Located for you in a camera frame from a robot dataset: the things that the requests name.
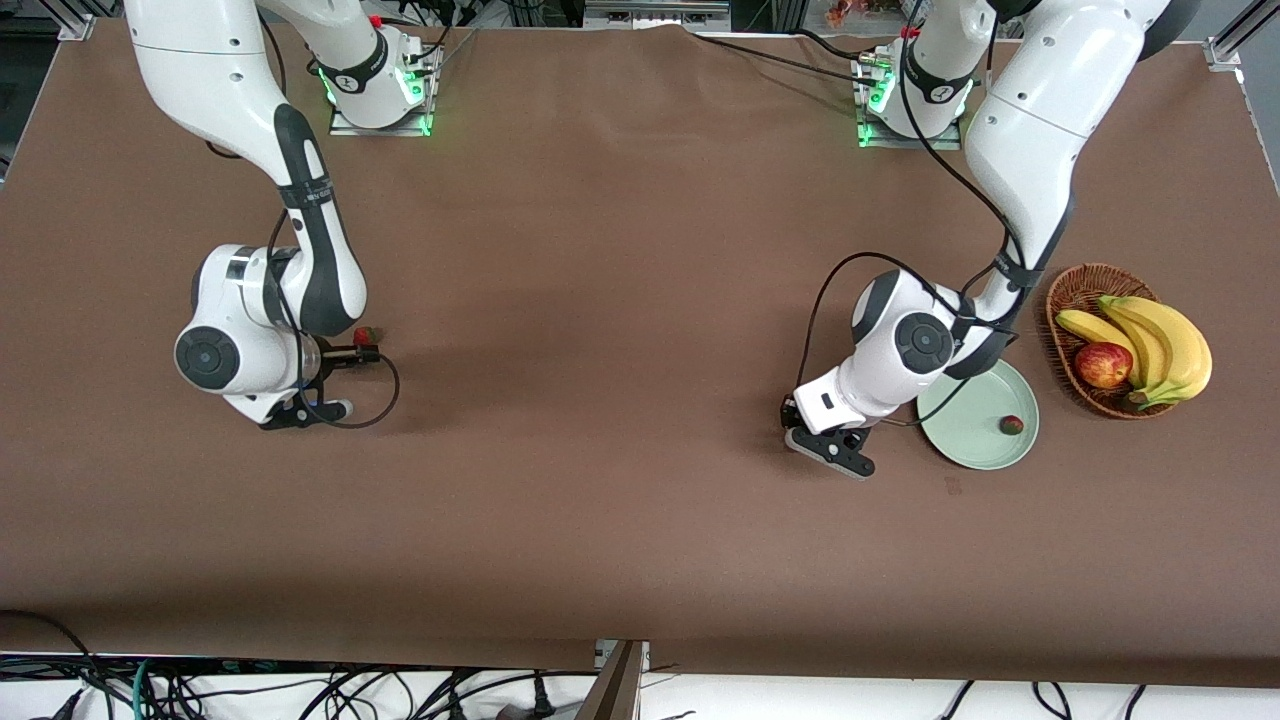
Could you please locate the black cable on table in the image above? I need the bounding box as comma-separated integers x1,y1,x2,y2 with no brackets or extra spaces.
795,28,866,63
685,30,881,86

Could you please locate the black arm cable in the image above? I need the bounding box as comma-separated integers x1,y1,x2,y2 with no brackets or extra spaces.
205,0,401,429
797,0,1021,426

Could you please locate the grey electrical box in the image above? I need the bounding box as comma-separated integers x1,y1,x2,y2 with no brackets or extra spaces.
585,0,731,29

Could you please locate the brown table cover sheet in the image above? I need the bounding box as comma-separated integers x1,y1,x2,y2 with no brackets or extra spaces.
0,20,1280,691

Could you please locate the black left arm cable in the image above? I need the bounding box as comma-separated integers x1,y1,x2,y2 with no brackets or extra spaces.
797,0,1021,426

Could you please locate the yellow banana bunch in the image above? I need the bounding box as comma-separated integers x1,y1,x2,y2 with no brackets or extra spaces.
1056,294,1213,409

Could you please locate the silver metal bracket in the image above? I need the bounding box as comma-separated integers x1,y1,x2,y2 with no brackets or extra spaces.
595,640,651,673

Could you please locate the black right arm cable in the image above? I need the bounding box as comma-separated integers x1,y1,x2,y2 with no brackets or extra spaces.
205,0,401,429

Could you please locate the brown wicker basket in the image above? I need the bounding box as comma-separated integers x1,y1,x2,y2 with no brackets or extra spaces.
1046,263,1176,420

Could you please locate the light green round plate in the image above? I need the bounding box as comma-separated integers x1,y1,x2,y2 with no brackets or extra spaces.
917,358,1040,471

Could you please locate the red yellow apple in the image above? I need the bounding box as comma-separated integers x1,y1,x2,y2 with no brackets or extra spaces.
1074,342,1134,390

